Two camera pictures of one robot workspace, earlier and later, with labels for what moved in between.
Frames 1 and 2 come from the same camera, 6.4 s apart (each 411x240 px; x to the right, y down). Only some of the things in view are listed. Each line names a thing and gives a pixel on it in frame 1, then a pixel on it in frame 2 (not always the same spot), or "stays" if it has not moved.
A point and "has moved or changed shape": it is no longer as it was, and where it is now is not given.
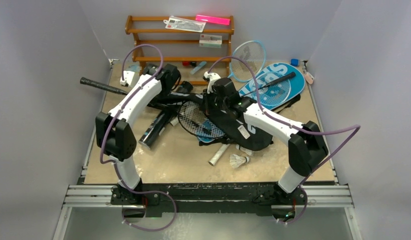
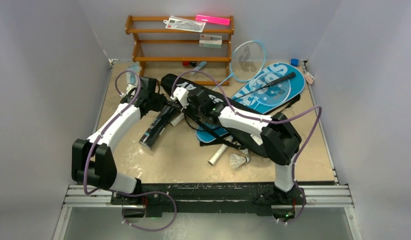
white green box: [210, 41] stays
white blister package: [183, 24] stays
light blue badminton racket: [247, 60] stays
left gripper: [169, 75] to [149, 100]
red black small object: [189, 63] stays
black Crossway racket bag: [232, 126] has moved or changed shape
